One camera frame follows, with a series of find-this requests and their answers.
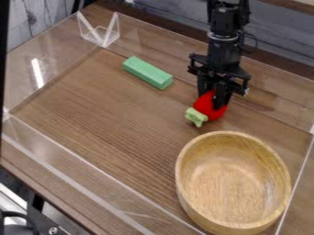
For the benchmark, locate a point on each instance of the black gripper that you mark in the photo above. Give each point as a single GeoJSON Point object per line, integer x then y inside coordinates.
{"type": "Point", "coordinates": [218, 68]}

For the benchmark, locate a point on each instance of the red plush strawberry toy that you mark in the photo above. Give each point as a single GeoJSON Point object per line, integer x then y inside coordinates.
{"type": "Point", "coordinates": [202, 111]}

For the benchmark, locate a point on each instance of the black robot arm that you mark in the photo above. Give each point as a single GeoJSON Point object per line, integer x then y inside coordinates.
{"type": "Point", "coordinates": [228, 18]}

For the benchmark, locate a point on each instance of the green rectangular block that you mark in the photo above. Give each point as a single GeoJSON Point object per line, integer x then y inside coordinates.
{"type": "Point", "coordinates": [148, 72]}

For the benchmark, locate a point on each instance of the wooden bowl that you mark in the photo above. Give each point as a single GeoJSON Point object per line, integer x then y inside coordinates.
{"type": "Point", "coordinates": [233, 183]}

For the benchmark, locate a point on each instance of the clear acrylic tray wall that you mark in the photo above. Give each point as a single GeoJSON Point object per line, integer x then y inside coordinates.
{"type": "Point", "coordinates": [93, 135]}

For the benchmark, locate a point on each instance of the black metal table bracket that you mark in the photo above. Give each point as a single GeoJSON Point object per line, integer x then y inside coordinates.
{"type": "Point", "coordinates": [43, 223]}

